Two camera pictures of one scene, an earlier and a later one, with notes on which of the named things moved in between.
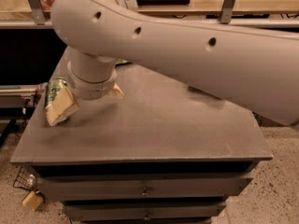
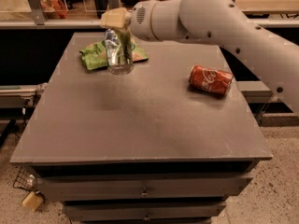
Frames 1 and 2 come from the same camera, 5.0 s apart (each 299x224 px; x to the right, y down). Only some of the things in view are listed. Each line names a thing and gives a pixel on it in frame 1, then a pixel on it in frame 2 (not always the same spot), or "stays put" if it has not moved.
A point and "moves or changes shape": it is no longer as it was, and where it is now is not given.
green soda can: (54, 86) moves or changes shape
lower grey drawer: (141, 210) stays put
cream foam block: (33, 201) stays put
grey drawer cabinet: (154, 152) stays put
